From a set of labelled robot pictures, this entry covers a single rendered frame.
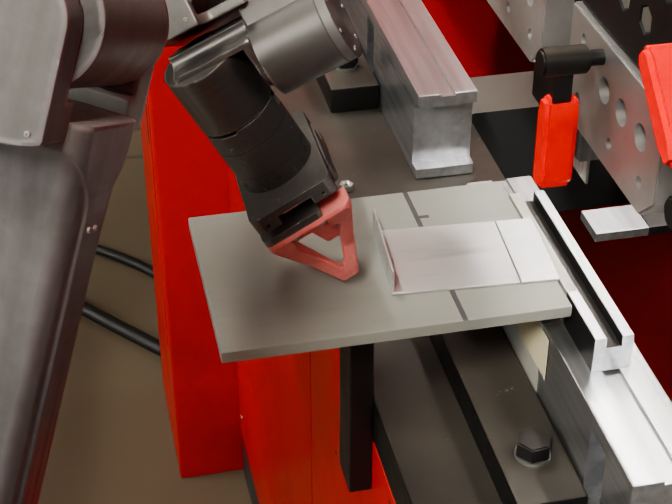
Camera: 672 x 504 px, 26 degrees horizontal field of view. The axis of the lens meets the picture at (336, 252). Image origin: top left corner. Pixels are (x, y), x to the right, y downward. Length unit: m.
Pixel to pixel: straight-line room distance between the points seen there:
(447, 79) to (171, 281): 0.81
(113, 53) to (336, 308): 0.50
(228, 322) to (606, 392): 0.28
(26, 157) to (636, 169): 0.39
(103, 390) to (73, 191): 1.98
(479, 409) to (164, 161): 0.99
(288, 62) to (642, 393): 0.35
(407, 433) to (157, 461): 1.31
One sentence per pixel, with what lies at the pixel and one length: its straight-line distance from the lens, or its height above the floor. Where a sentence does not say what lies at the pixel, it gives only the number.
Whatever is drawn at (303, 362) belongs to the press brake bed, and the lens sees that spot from 1.55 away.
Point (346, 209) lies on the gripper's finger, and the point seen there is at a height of 1.09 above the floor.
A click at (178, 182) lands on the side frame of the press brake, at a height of 0.56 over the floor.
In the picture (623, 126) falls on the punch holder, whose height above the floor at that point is 1.22.
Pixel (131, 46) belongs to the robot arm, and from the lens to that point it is 0.63.
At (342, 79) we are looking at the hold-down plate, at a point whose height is 0.90.
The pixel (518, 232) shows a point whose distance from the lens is 1.16.
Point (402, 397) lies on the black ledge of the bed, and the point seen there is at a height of 0.87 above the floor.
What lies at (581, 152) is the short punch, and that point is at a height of 1.11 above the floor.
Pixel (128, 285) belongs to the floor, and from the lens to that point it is 2.83.
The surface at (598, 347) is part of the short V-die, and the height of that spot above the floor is 0.99.
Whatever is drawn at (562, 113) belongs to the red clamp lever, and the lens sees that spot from 0.91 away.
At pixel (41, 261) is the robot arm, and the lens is 0.63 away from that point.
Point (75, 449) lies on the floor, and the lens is 2.48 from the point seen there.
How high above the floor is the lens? 1.65
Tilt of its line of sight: 35 degrees down
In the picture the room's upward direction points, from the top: straight up
